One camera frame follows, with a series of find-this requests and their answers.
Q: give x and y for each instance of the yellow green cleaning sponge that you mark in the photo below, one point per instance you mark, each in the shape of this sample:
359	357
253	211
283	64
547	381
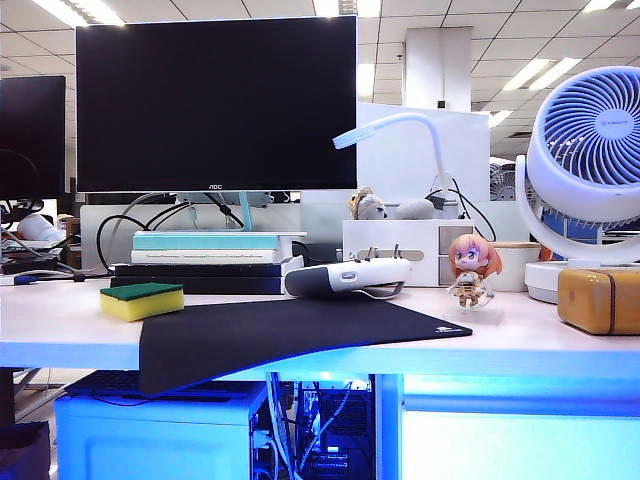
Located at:
141	306

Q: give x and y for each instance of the white desk drawer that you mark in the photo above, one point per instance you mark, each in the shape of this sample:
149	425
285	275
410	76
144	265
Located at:
500	440

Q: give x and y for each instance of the small black box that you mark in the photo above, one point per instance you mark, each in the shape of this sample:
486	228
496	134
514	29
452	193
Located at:
320	252

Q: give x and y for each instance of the white grey remote controller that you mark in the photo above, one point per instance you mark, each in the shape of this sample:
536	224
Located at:
345	277

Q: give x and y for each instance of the cream plush animal toy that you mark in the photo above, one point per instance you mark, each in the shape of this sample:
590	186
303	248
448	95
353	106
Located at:
370	207

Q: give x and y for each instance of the white desktop organizer box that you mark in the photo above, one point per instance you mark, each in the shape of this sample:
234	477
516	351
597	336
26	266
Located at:
390	235

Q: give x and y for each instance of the black mouse pad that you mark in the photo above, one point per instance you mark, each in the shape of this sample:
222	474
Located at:
275	325

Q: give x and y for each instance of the grey soft plush lump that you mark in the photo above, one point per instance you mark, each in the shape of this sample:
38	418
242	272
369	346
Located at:
413	209

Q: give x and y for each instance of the white partition board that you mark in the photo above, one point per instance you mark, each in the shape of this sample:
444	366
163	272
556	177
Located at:
390	170

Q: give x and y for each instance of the black flat box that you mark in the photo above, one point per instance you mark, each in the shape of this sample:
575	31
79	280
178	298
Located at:
200	271
225	286

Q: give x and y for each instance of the white gooseneck desk lamp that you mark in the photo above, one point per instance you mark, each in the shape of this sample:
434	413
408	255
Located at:
353	136

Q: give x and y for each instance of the teal book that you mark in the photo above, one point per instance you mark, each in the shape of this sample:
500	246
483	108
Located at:
200	243

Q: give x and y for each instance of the white book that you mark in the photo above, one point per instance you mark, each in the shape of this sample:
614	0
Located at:
200	257

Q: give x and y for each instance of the orange haired anime figurine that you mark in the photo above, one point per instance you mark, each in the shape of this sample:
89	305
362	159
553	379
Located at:
469	252

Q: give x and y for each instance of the black AOC computer monitor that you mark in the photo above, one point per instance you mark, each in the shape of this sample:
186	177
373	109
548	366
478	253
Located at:
215	100

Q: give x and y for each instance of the black computer tower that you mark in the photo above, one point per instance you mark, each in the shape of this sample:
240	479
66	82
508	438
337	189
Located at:
350	420

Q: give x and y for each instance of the small white background fan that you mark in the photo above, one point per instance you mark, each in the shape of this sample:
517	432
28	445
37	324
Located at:
500	180

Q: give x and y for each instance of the white container with wooden lid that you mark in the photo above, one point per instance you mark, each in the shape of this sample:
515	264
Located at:
512	272

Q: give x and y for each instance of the white desk leg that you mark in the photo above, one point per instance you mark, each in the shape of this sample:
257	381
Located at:
389	430

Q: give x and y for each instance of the small orange object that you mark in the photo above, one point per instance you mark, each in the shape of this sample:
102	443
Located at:
546	254

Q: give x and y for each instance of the frosted desk divider panel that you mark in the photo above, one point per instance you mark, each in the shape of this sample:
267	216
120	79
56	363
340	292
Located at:
86	232

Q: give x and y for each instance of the white desk fan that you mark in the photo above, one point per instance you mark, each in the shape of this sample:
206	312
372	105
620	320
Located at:
561	195

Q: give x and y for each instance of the white bottle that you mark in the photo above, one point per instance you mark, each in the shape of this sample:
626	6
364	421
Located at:
40	227

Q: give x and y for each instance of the black flat device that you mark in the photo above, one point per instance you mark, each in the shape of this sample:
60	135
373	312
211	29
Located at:
30	265

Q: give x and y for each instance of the black frameless computer monitor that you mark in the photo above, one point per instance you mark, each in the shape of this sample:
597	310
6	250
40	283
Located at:
30	135

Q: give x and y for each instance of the dark fabric chair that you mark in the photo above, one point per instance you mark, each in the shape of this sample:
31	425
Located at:
25	450

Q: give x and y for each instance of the white pedestal cabinet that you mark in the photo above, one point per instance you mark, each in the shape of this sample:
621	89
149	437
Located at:
150	440

